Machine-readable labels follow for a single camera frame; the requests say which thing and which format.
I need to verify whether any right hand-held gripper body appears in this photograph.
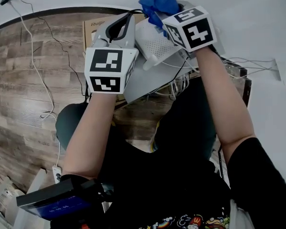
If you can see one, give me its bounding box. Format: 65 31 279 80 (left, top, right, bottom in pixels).
162 0 226 60

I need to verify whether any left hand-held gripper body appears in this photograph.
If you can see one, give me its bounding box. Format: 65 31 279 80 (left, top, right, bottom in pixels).
84 36 139 95

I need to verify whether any white router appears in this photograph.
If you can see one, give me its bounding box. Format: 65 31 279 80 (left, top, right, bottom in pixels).
134 17 184 72

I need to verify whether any person's right forearm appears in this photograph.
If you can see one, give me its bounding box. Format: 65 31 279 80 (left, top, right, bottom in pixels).
194 47 256 165

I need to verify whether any person's left forearm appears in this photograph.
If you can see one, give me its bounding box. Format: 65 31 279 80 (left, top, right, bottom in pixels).
61 92 118 180

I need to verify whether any brown cardboard box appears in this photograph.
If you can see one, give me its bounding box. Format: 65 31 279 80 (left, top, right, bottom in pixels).
82 12 146 59

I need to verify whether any grey metal shelf plate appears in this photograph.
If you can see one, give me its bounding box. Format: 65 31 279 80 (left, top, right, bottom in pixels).
123 41 226 104

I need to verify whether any person's right leg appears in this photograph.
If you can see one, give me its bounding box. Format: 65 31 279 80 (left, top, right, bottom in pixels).
154 76 217 161

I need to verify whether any white power strip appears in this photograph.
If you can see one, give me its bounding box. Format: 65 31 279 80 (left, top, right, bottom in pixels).
51 165 63 184

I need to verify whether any black device with blue screen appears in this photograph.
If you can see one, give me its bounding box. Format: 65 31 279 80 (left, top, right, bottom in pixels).
16 177 104 222

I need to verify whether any person's black printed shirt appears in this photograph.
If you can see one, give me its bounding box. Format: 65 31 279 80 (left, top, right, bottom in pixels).
50 136 286 229

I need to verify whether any white plastic rack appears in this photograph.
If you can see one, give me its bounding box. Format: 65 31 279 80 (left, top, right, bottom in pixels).
0 141 50 229

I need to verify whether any thin black floor cable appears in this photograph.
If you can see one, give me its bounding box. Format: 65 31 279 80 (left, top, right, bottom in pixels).
13 0 87 97

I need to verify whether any black router cable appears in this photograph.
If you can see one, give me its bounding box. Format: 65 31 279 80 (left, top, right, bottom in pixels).
154 57 190 93

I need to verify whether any bundle of white cables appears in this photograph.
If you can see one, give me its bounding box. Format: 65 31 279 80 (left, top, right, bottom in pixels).
147 56 278 101

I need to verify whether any long white cable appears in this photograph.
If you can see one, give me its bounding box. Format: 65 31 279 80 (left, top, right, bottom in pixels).
9 0 62 167

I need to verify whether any yellow cable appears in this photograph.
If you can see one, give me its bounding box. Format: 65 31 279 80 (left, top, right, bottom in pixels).
150 120 161 154

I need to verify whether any white wall box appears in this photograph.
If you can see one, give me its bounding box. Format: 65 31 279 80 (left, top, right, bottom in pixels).
273 58 286 89

